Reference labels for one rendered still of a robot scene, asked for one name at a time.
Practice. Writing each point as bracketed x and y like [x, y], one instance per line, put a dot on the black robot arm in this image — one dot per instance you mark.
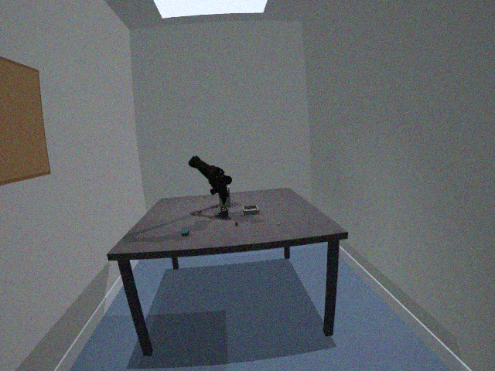
[214, 174]

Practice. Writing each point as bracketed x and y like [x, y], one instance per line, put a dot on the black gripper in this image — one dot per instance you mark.
[223, 192]

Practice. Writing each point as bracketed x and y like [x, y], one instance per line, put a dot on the white rectangular tray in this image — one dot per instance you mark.
[250, 210]

